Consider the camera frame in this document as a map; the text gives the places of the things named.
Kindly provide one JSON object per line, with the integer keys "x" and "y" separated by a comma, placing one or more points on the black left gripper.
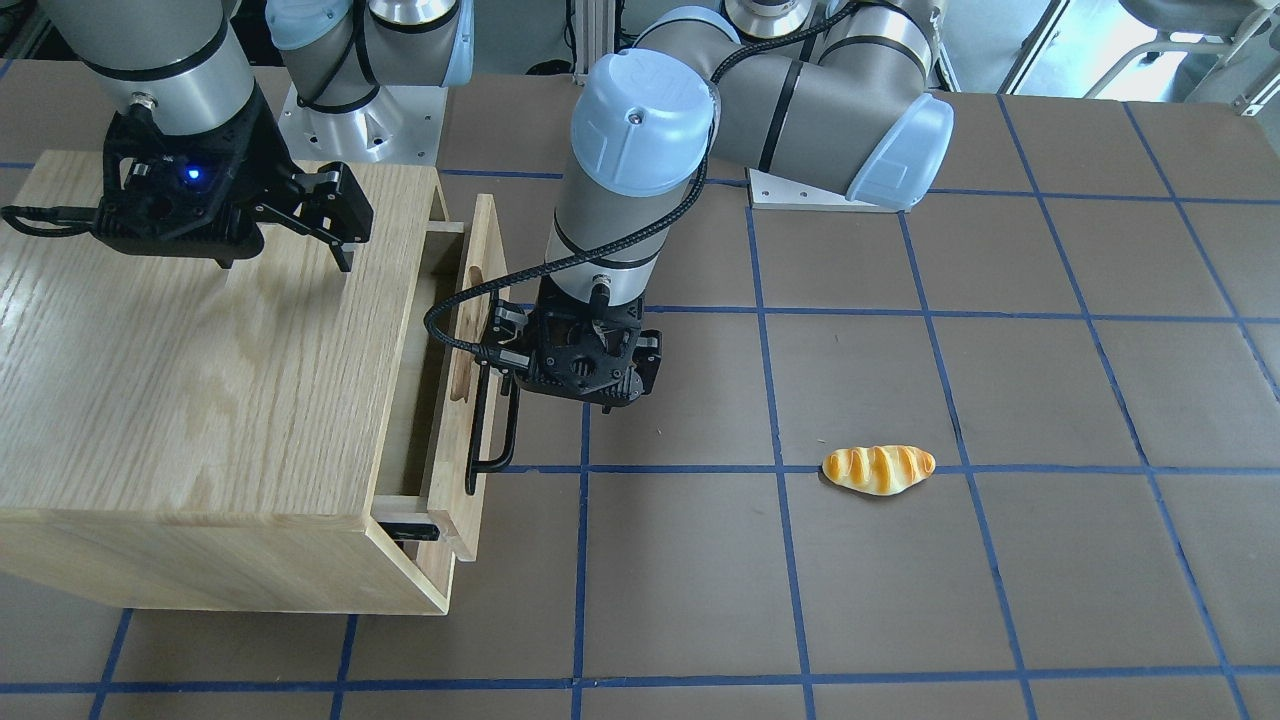
{"x": 649, "y": 352}

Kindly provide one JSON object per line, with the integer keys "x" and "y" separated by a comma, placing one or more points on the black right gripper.
{"x": 262, "y": 152}

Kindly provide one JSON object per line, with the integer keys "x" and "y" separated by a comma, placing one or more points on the wooden drawer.
{"x": 421, "y": 476}

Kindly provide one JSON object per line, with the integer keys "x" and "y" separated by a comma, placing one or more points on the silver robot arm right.
{"x": 184, "y": 56}

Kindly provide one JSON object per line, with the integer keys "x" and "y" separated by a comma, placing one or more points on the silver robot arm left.
{"x": 834, "y": 98}

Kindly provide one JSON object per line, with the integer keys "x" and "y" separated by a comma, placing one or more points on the wooden drawer cabinet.
{"x": 180, "y": 436}

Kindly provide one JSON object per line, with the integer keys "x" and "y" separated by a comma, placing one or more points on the toy bread roll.
{"x": 881, "y": 471}

